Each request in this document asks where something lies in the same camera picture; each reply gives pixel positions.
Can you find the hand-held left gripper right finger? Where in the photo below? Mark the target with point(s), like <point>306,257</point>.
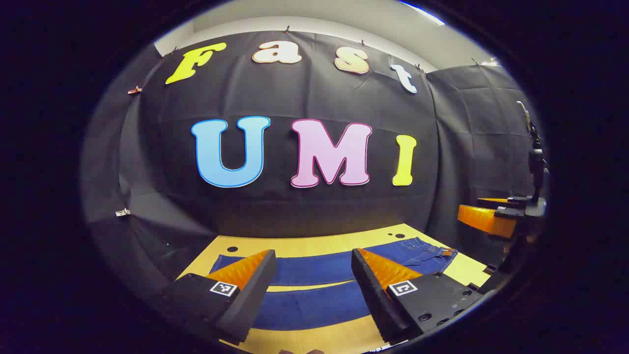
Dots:
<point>373,300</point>

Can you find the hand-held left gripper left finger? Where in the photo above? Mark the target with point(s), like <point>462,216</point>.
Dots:
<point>250,300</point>

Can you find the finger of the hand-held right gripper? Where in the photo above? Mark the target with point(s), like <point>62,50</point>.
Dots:
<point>484,221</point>
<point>518,200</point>

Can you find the blue denim jeans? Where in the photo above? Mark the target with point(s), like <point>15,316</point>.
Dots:
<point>314,268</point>

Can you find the silver backdrop clip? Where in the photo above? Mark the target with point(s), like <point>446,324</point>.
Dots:
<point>122,212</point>

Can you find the black backdrop cloth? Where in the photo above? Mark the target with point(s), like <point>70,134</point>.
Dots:
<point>275,98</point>

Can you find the white ceiling light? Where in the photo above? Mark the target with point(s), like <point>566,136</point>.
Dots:
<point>422,13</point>

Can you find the copper backdrop clip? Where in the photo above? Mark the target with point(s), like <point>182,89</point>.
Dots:
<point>133,90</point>

